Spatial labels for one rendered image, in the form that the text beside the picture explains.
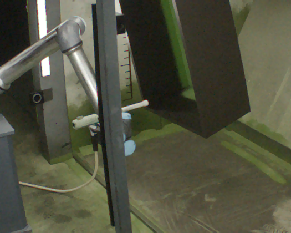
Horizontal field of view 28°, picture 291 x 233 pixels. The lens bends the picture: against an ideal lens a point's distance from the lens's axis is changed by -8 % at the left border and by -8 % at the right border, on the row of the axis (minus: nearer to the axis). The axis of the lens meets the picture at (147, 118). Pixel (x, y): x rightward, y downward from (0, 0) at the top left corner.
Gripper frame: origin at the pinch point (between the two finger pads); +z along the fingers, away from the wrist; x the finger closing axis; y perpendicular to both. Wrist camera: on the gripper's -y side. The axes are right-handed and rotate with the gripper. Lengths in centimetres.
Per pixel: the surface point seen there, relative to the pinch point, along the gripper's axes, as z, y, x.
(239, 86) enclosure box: -51, -18, 66
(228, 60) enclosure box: -50, -35, 58
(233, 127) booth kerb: 15, 47, 119
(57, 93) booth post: 64, 3, 10
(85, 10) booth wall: 63, -51, 36
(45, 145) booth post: 71, 40, -3
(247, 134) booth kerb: -3, 45, 117
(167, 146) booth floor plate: 30, 50, 71
